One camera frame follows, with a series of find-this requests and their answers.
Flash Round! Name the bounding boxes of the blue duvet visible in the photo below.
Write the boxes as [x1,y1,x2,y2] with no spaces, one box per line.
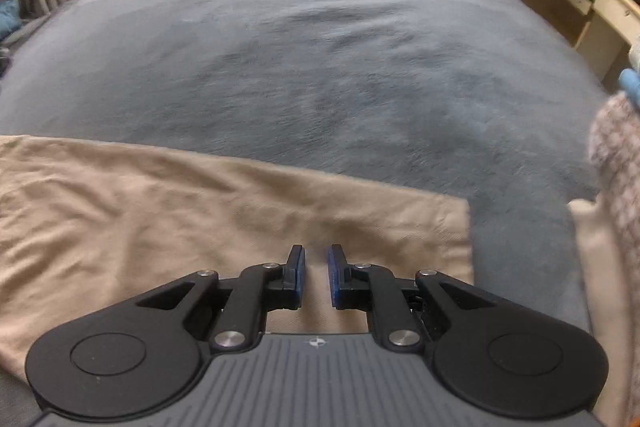
[0,0,23,38]

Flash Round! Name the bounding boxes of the grey bed sheet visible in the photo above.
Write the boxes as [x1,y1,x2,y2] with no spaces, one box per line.
[0,0,616,333]

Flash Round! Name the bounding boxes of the beige pants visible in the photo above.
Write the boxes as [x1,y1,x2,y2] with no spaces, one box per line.
[0,134,476,383]

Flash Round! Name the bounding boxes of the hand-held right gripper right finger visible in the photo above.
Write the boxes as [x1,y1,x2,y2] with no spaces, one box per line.
[326,244,501,350]

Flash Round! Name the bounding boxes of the light blue cloth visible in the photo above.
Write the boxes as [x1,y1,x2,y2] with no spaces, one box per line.
[619,68,640,108]

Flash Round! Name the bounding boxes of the white towel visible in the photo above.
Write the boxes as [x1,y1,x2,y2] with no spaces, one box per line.
[567,199,640,427]

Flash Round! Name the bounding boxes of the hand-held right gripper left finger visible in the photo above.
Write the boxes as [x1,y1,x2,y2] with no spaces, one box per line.
[135,244,307,353]

